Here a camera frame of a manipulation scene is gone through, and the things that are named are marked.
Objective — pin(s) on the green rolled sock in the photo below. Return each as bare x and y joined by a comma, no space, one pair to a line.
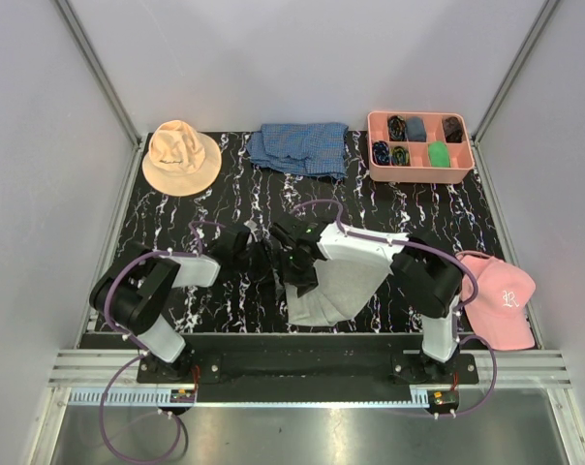
438,155

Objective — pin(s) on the blue grey rolled sock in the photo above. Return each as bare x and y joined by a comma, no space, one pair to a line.
415,129

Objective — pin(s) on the black patterned sock top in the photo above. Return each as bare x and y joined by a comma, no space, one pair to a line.
397,127

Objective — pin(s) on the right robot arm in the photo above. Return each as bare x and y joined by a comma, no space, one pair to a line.
429,277

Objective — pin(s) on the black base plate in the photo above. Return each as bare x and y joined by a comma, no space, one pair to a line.
394,357

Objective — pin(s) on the blue checkered cloth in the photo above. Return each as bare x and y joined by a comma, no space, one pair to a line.
312,150

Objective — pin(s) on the pink compartment tray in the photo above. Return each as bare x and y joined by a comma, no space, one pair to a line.
420,170

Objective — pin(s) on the aluminium front rail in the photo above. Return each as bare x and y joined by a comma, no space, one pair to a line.
112,379

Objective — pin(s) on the orange bucket hat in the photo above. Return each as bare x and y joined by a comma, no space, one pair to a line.
181,161

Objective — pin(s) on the yellow patterned rolled sock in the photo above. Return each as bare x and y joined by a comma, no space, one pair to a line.
400,156

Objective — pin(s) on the dark brown rolled sock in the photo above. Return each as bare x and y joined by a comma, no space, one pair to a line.
453,129

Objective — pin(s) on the pink baseball cap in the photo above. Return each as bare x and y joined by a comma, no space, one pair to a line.
497,312

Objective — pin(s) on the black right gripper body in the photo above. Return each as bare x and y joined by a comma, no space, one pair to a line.
295,271

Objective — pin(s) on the blue dotted rolled sock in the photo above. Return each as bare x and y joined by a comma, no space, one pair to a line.
381,153

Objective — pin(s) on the grey cloth napkin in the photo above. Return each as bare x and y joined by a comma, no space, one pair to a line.
344,289

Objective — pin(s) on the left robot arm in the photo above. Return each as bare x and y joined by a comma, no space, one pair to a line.
132,293

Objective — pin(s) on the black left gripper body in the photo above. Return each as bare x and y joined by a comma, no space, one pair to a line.
256,261

